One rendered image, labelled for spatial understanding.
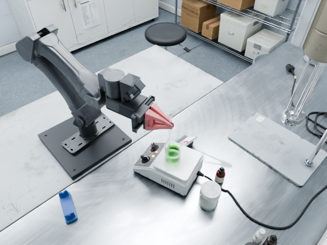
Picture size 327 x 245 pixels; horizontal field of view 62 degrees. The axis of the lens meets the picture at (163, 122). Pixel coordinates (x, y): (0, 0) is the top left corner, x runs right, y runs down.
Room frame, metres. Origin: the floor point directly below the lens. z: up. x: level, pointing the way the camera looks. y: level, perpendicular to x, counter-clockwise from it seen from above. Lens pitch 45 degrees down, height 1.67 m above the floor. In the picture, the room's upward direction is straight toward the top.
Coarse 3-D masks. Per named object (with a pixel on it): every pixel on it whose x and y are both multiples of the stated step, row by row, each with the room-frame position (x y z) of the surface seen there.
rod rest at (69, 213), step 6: (60, 192) 0.43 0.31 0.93; (66, 192) 0.43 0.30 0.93; (60, 198) 0.42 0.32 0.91; (66, 198) 0.42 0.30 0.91; (66, 204) 0.40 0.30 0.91; (72, 204) 0.40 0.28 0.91; (66, 210) 0.38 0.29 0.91; (72, 210) 0.38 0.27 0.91; (66, 216) 0.35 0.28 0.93; (72, 216) 0.36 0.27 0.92; (66, 222) 0.35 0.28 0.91
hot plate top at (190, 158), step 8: (184, 152) 0.54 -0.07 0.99; (192, 152) 0.54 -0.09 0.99; (160, 160) 0.51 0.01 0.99; (184, 160) 0.51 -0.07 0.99; (192, 160) 0.51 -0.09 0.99; (160, 168) 0.48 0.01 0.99; (168, 168) 0.48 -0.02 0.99; (176, 168) 0.48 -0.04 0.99; (184, 168) 0.48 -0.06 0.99; (192, 168) 0.48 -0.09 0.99; (176, 176) 0.45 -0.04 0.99; (184, 176) 0.45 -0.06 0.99
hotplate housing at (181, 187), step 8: (160, 152) 0.56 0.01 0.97; (200, 160) 0.52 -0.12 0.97; (136, 168) 0.52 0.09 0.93; (144, 168) 0.50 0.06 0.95; (152, 168) 0.49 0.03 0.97; (200, 168) 0.53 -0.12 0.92; (152, 176) 0.48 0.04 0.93; (160, 176) 0.47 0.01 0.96; (168, 176) 0.46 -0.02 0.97; (192, 176) 0.46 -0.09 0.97; (160, 184) 0.47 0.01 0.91; (168, 184) 0.46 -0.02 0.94; (176, 184) 0.44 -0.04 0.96; (184, 184) 0.43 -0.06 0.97; (176, 192) 0.44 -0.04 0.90; (184, 192) 0.43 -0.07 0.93
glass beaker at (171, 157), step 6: (174, 138) 0.54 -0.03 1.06; (174, 144) 0.54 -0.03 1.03; (180, 144) 0.53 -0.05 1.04; (168, 150) 0.49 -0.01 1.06; (180, 150) 0.50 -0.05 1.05; (168, 156) 0.49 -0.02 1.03; (174, 156) 0.49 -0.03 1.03; (180, 156) 0.51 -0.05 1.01; (168, 162) 0.49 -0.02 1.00; (174, 162) 0.49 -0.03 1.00
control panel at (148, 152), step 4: (156, 144) 0.61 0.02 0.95; (160, 144) 0.60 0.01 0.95; (148, 148) 0.60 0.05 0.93; (160, 148) 0.58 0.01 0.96; (144, 152) 0.59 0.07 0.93; (148, 152) 0.58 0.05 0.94; (152, 152) 0.57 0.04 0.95; (156, 156) 0.54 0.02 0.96; (140, 160) 0.55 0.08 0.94; (152, 160) 0.53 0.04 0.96; (136, 164) 0.53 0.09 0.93; (140, 164) 0.53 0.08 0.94; (144, 164) 0.52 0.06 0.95; (148, 164) 0.51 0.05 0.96
